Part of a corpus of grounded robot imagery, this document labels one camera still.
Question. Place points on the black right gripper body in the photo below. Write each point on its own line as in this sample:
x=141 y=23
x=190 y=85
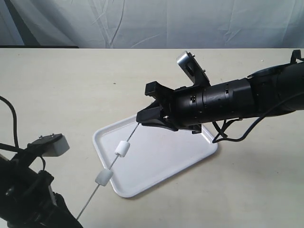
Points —
x=179 y=109

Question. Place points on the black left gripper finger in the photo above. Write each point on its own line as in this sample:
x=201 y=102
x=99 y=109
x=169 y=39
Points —
x=62 y=217

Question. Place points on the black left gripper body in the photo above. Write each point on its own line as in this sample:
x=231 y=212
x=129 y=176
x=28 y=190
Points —
x=28 y=195

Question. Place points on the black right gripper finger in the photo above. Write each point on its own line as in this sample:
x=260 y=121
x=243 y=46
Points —
x=155 y=90
x=153 y=116

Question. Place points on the thin metal skewer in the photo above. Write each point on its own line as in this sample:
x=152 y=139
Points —
x=110 y=167

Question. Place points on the white marshmallow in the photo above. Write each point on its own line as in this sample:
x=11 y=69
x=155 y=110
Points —
x=104 y=177
x=122 y=149

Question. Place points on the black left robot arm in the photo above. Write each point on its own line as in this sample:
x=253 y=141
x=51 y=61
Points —
x=19 y=223

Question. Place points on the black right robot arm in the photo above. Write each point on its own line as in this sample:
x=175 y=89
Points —
x=273 y=91

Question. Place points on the white rectangular plastic tray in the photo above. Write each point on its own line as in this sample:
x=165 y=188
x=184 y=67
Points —
x=155 y=154

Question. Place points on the grey wrinkled backdrop cloth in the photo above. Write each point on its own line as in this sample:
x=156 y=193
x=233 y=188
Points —
x=153 y=23

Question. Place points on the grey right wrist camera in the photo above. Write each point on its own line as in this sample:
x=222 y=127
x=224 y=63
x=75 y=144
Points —
x=192 y=69

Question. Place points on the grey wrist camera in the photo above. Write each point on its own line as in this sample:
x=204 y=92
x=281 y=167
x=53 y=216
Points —
x=52 y=145
x=192 y=69

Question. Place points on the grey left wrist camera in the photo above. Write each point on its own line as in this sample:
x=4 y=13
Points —
x=52 y=145

